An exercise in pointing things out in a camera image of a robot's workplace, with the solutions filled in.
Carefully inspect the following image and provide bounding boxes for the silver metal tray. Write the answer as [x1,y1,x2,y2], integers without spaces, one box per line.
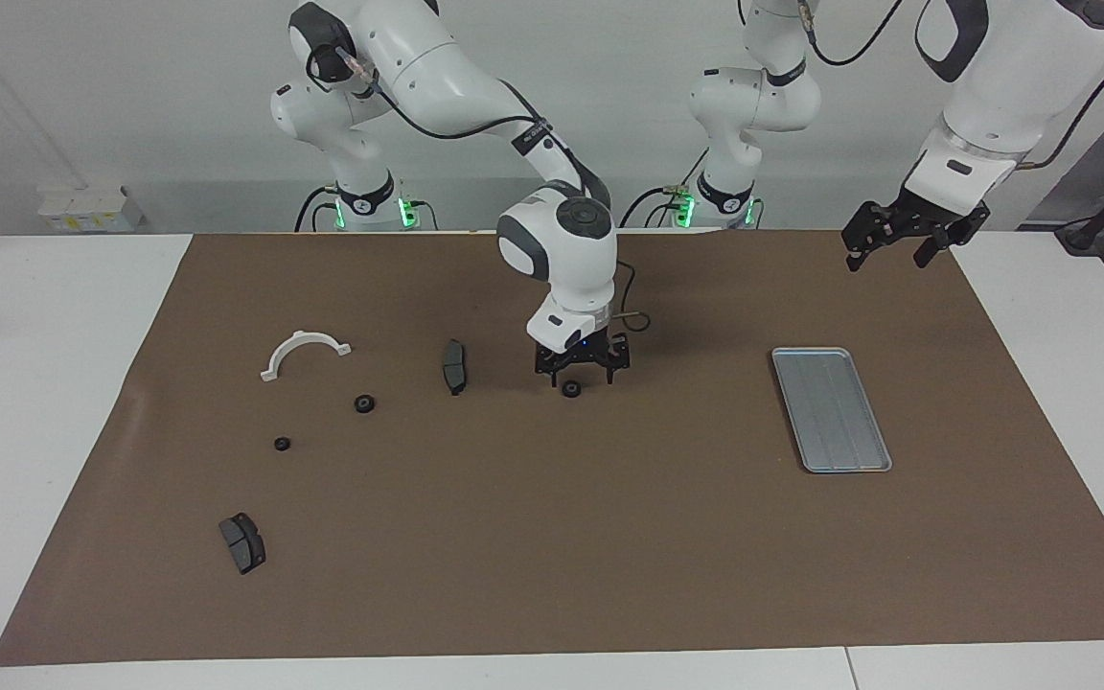
[770,347,893,474]

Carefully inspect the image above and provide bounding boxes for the slim dark brake pad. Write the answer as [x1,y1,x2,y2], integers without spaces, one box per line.
[441,339,469,397]

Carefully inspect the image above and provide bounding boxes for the brown table mat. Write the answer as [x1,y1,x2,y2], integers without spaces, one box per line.
[0,228,1104,667]

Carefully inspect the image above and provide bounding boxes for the wide dark brake pad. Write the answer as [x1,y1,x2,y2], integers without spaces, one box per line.
[218,513,267,576]

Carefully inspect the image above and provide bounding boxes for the black left base cable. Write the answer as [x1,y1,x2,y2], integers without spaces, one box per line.
[620,144,711,229]

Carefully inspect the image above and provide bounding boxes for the black base cable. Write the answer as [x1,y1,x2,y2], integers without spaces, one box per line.
[294,185,344,233]
[620,144,711,229]

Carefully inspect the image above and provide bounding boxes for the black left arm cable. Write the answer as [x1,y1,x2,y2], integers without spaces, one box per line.
[796,0,1104,173]

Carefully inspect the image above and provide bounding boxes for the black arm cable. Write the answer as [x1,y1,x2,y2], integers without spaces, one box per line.
[796,0,1104,173]
[307,36,653,334]

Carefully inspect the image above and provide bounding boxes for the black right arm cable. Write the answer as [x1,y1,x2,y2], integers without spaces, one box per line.
[307,36,653,334]

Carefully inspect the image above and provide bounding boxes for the white semicircular plastic bracket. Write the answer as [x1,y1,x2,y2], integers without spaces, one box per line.
[260,330,353,382]

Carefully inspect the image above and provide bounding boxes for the black right base cable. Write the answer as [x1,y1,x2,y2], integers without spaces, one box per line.
[294,185,344,233]

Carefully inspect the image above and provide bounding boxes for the white wall socket box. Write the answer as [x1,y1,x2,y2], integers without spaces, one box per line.
[37,186,146,233]

